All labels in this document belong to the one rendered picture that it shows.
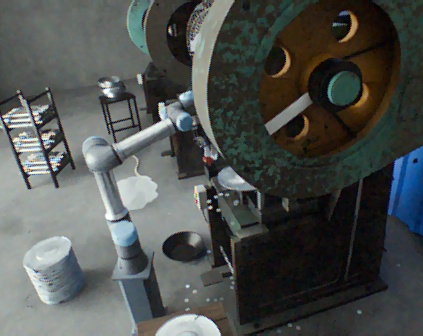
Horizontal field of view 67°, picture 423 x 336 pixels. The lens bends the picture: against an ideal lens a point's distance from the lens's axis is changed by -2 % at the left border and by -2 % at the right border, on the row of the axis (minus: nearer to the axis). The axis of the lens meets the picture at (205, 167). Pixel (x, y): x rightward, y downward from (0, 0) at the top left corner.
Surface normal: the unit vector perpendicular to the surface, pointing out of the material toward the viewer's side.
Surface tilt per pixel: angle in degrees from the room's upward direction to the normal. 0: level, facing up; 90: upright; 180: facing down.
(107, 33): 90
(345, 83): 90
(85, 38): 90
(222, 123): 90
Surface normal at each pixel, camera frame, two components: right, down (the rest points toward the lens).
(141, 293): 0.00, 0.48
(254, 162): 0.26, 0.44
